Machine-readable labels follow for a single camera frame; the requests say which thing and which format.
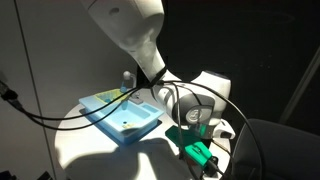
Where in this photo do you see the yellow-green dish rack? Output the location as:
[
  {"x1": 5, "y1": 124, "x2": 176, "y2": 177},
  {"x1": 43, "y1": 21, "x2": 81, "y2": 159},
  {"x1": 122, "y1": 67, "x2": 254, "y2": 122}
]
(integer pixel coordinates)
[{"x1": 94, "y1": 88, "x2": 126, "y2": 104}]

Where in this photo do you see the grey toy faucet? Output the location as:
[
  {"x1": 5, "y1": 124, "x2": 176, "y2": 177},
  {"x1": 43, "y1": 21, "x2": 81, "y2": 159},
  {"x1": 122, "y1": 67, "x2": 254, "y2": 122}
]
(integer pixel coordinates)
[{"x1": 121, "y1": 70, "x2": 138, "y2": 95}]

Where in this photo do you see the blue toy sink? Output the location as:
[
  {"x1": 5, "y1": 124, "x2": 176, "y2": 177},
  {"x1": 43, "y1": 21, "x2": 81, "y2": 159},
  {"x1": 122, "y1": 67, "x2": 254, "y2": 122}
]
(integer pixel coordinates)
[{"x1": 78, "y1": 89, "x2": 165, "y2": 145}]

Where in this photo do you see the grey metal pole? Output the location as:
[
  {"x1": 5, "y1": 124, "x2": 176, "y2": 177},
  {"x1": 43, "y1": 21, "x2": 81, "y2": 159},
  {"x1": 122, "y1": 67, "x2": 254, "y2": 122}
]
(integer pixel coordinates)
[{"x1": 279, "y1": 44, "x2": 320, "y2": 125}]

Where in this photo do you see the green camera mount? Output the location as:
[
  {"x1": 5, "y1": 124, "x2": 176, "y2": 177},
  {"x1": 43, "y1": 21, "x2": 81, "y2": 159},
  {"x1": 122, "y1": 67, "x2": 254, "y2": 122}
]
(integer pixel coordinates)
[{"x1": 164, "y1": 124, "x2": 215, "y2": 168}]

